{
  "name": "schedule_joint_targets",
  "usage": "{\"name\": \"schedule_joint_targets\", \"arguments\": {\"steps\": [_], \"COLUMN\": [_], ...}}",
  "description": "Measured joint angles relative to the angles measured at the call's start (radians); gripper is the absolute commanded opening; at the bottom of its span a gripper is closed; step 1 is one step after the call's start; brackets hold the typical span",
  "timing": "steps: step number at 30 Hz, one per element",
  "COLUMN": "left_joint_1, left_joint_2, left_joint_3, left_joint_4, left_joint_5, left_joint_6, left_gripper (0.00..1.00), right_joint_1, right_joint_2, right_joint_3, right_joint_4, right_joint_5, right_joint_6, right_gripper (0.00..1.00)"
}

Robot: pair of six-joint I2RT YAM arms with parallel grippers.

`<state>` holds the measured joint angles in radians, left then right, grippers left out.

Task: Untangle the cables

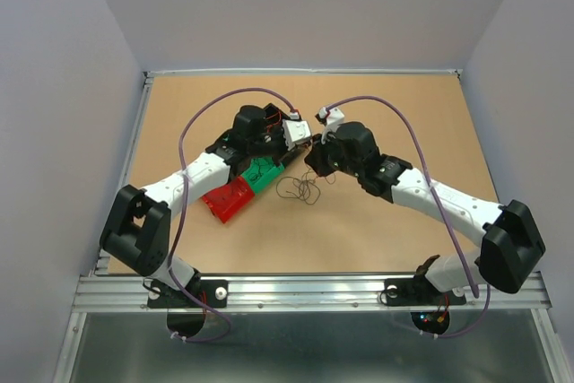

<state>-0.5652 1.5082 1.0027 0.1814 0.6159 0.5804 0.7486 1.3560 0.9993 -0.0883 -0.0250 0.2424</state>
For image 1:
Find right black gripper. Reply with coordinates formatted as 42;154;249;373
304;127;361;178

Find black thin wire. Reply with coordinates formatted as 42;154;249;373
248;157;279;185

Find green plastic bin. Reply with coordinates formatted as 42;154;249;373
241;157;285;195

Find wire bundle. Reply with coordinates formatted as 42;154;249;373
274;167;337;205

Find wires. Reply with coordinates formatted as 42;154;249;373
213;185;246;209

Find red plastic bin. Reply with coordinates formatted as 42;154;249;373
202;177;255;223

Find black plastic bin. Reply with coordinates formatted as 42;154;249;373
264;103;307;168

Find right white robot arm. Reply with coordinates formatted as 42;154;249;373
305;122;546;302

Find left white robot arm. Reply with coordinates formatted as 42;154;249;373
100;104;309;306

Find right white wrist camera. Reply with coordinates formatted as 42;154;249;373
316;107;345;144

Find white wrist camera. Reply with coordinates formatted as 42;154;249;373
316;107;345;144
283;119;312;151

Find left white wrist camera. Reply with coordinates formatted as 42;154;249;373
283;119;312;151

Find aluminium back rail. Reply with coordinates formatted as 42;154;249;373
144;67;463;79

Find aluminium rail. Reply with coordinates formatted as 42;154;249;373
91;71;154;276
144;67;463;79
71;271;552;313

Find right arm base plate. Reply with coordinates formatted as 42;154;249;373
378;255;466;307

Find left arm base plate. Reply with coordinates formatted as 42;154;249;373
143;279;229;309

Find aluminium left rail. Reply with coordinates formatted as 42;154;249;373
91;71;154;276

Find aluminium front rail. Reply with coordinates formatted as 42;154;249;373
71;271;552;313

